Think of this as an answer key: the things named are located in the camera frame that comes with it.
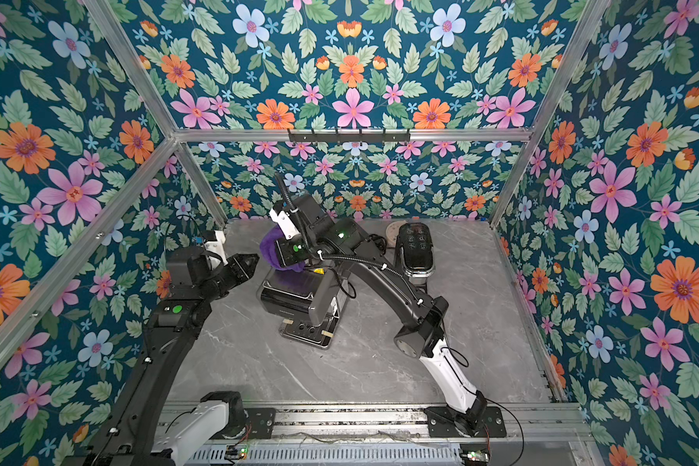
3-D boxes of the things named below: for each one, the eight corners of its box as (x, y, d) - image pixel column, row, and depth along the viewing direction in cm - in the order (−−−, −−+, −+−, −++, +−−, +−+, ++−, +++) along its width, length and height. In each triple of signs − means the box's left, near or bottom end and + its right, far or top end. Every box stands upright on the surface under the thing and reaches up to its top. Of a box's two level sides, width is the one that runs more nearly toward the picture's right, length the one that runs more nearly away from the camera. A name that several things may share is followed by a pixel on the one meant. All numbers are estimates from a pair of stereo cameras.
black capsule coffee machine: (397, 308, 96) (403, 268, 78) (394, 265, 108) (399, 221, 90) (426, 308, 96) (439, 268, 78) (420, 265, 108) (430, 221, 90)
